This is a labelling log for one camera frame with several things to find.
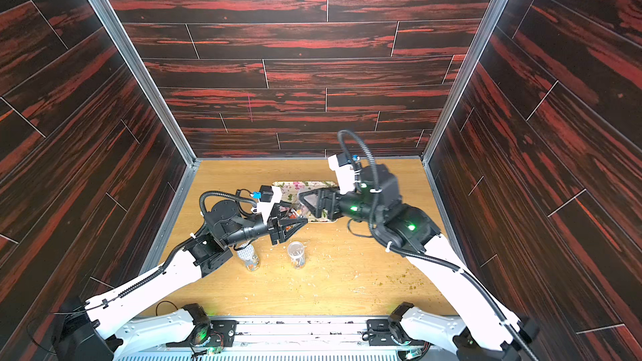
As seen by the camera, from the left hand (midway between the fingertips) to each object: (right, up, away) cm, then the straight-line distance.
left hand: (302, 215), depth 64 cm
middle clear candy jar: (-3, -14, +14) cm, 20 cm away
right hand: (+4, +7, -3) cm, 8 cm away
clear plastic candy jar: (-2, +1, 0) cm, 2 cm away
